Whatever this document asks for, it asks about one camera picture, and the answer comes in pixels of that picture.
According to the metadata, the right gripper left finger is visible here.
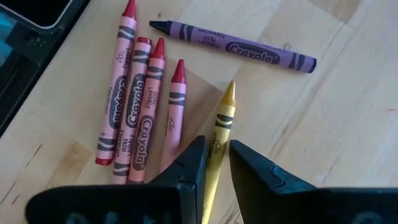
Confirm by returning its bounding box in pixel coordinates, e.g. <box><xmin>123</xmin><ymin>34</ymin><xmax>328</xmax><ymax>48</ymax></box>
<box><xmin>24</xmin><ymin>135</ymin><xmax>206</xmax><ymax>224</ymax></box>

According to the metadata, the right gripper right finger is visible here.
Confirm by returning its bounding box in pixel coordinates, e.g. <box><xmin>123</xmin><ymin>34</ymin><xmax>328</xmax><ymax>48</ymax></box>
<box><xmin>229</xmin><ymin>139</ymin><xmax>398</xmax><ymax>224</ymax></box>

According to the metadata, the yellow crayon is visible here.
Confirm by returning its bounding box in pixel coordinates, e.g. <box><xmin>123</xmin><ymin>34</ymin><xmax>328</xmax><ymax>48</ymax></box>
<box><xmin>201</xmin><ymin>80</ymin><xmax>237</xmax><ymax>224</ymax></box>

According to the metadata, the red crayon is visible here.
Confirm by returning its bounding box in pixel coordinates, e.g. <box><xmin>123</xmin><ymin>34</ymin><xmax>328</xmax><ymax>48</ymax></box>
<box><xmin>111</xmin><ymin>36</ymin><xmax>153</xmax><ymax>185</ymax></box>
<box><xmin>127</xmin><ymin>37</ymin><xmax>166</xmax><ymax>184</ymax></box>
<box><xmin>95</xmin><ymin>0</ymin><xmax>137</xmax><ymax>166</ymax></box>

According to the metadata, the orange-red crayon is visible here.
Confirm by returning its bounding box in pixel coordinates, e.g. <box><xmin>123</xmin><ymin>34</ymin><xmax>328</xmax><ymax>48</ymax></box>
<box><xmin>160</xmin><ymin>58</ymin><xmax>187</xmax><ymax>174</ymax></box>

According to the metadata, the purple crayon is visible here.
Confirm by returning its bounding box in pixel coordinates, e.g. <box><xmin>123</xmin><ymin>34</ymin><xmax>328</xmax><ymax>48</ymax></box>
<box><xmin>148</xmin><ymin>20</ymin><xmax>318</xmax><ymax>74</ymax></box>

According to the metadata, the black white-edged camera box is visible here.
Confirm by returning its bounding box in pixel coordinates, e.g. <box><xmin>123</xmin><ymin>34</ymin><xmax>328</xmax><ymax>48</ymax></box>
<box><xmin>0</xmin><ymin>0</ymin><xmax>74</xmax><ymax>30</ymax></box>

